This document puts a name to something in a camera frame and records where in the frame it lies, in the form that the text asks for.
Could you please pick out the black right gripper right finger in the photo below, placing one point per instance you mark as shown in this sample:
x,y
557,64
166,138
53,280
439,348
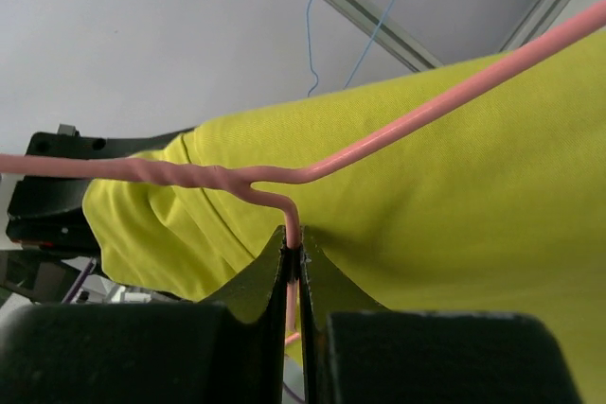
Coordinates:
x,y
329,300

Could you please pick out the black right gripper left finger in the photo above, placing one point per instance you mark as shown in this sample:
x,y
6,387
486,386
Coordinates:
x,y
244,345

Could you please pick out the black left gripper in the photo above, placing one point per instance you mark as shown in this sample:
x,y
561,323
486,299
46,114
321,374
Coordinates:
x,y
46,212

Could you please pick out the pink hanger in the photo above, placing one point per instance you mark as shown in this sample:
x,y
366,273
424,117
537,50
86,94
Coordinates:
x,y
305,141

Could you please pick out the yellow-green trousers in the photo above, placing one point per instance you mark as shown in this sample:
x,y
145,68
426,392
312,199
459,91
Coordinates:
x,y
499,206

